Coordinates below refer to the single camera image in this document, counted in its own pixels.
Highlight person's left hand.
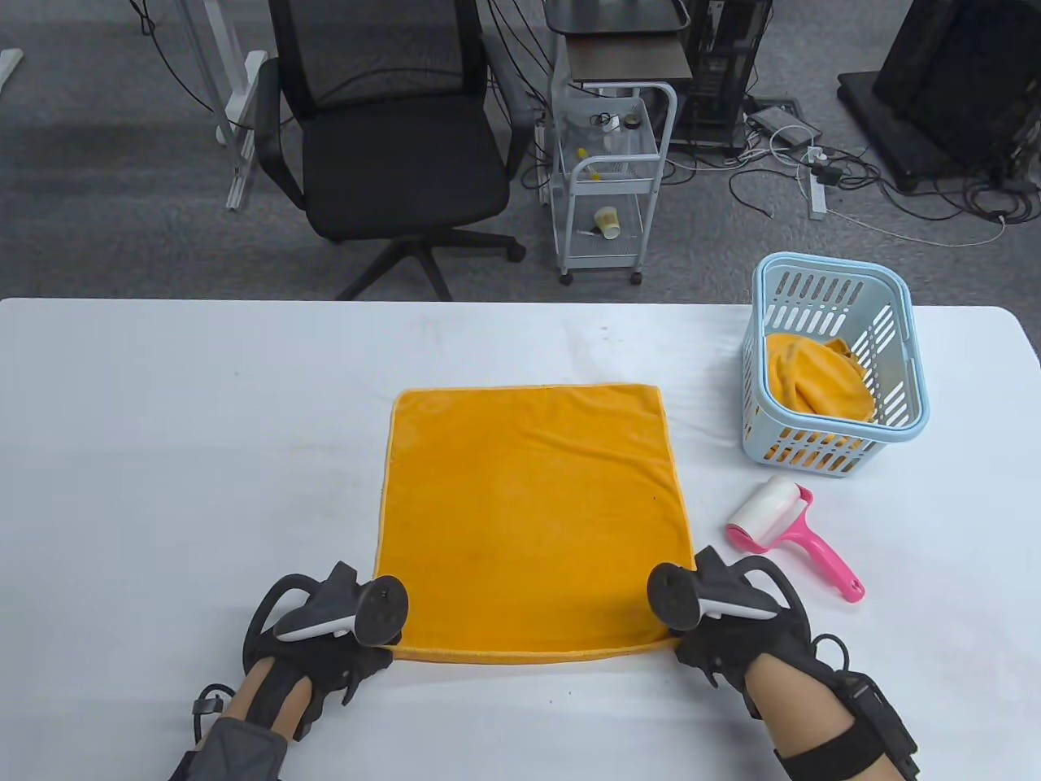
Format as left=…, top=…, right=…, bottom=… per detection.
left=244, top=561, right=407, bottom=741

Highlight person's right hand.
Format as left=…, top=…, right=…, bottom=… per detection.
left=673, top=547, right=838, bottom=721

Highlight pink lint roller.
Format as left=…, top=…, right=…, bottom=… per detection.
left=725, top=475, right=865, bottom=604

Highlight person's left forearm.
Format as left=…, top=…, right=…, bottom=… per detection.
left=167, top=659, right=322, bottom=781

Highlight black and white hand controller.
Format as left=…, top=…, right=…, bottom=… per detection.
left=242, top=561, right=410, bottom=664
left=648, top=547, right=810, bottom=644

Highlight light blue plastic basket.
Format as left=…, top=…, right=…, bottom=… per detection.
left=742, top=252, right=930, bottom=478

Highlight white rolling cart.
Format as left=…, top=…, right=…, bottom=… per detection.
left=550, top=81, right=678, bottom=286

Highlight black office chair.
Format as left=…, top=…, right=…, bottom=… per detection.
left=255, top=0, right=528, bottom=302

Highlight grey power adapter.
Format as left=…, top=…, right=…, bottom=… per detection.
left=748, top=106, right=822, bottom=149

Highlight white desk leg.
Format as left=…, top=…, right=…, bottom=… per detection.
left=175, top=0, right=269, bottom=211

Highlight black computer tower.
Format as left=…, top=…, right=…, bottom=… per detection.
left=671, top=0, right=773, bottom=155

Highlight brown shelf board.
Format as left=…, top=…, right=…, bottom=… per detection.
left=565, top=34, right=694, bottom=82

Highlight black display stand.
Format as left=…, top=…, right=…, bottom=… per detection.
left=838, top=0, right=1041, bottom=194

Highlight black tray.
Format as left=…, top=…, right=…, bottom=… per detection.
left=543, top=0, right=690, bottom=35

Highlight black wrist camera strap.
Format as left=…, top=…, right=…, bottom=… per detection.
left=773, top=671, right=921, bottom=781
left=169, top=683, right=290, bottom=781

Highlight white floor cable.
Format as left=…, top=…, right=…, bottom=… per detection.
left=825, top=207, right=1009, bottom=247

